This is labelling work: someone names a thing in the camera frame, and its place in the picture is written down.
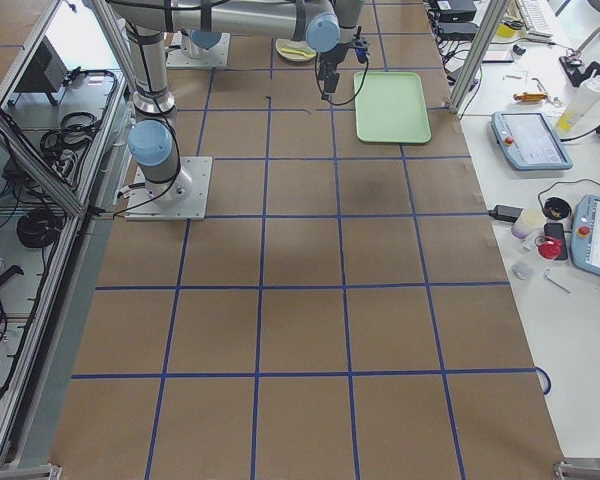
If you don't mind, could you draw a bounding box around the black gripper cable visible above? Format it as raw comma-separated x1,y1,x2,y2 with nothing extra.
319,29,374,106

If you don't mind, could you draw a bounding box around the upper teach pendant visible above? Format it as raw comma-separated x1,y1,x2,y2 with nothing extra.
491,111,573,171

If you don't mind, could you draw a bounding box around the black electronics box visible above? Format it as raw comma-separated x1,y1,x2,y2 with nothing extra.
15,36,69,106

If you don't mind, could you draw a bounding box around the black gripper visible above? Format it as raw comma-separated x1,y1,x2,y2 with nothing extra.
316,47,349,94

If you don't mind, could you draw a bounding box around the white lavender cup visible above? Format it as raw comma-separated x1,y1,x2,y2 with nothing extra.
511,208,546,239

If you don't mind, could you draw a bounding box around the aluminium frame post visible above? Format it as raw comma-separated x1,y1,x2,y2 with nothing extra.
448,0,508,113

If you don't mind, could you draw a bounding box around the black power adapter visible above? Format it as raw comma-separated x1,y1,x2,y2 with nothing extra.
488,204,523,223

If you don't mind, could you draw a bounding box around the orange handled tool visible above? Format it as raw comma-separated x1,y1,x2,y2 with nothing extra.
513,92,548,103

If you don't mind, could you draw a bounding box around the red round lid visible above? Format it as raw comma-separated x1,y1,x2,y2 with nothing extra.
536,238,563,260

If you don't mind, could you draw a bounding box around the coiled black cable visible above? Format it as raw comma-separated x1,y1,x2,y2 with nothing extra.
17,208,61,250

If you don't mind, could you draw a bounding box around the cream round plate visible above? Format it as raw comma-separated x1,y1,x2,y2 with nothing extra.
274,39,316,63

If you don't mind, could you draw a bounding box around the black bowl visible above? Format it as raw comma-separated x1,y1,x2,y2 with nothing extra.
542,197,572,221

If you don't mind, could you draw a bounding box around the yellow plastic fork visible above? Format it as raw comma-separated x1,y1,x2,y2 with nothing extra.
280,47,316,59

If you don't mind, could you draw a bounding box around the metal hex key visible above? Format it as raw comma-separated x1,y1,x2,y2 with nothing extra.
543,269,571,294

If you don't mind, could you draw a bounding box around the white keyboard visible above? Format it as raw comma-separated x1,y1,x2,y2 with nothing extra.
514,0,553,39

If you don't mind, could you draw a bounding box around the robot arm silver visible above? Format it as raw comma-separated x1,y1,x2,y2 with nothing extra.
180,29,222,59
108,1,368,118

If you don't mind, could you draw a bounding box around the light green tray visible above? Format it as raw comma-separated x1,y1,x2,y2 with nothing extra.
353,72,431,144

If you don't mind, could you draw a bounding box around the teach pendant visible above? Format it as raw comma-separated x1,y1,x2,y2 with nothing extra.
570,195,600,276
491,111,573,171

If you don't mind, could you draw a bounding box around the lower teach pendant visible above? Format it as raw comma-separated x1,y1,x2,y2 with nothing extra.
570,195,600,276

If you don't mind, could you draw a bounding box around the black smartphone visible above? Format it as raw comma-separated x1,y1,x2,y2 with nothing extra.
544,222,569,261

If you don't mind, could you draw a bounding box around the aluminium side frame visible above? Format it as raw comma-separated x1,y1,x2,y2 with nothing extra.
0,1,132,477

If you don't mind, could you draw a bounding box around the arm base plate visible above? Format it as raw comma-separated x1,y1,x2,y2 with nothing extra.
166,32,230,70
123,156,213,221

